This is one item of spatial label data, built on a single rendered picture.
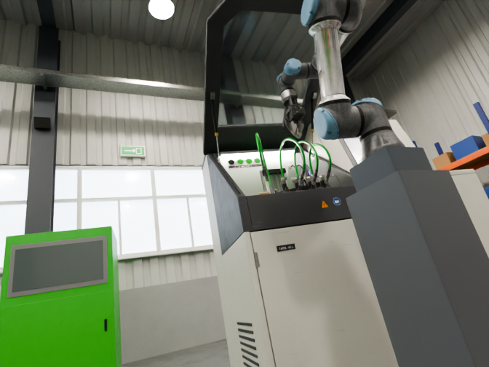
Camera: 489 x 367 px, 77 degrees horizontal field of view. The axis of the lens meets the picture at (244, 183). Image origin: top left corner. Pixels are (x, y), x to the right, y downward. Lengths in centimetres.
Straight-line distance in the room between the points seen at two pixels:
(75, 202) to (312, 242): 470
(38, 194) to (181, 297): 264
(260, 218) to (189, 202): 454
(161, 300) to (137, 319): 43
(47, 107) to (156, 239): 279
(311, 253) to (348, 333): 33
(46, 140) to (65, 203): 101
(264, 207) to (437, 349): 76
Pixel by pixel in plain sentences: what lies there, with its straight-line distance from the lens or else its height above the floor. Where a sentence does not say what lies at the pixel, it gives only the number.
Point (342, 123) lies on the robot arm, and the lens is 114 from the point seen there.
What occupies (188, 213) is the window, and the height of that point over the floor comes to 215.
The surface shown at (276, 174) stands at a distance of 204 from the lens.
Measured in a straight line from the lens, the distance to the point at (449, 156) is 734.
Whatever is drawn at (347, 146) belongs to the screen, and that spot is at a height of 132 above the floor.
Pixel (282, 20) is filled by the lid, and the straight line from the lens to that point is 188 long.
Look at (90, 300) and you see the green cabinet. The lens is 387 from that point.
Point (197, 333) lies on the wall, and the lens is 545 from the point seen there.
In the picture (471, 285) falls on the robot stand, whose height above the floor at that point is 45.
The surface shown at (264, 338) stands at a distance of 128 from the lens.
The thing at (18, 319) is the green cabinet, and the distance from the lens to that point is 401.
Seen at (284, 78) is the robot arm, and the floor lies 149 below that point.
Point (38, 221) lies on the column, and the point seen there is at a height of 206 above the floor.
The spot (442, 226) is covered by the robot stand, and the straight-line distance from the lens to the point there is 105.
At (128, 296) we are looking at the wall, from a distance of 530.
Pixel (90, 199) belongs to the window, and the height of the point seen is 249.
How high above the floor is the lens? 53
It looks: 20 degrees up
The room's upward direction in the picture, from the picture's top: 11 degrees counter-clockwise
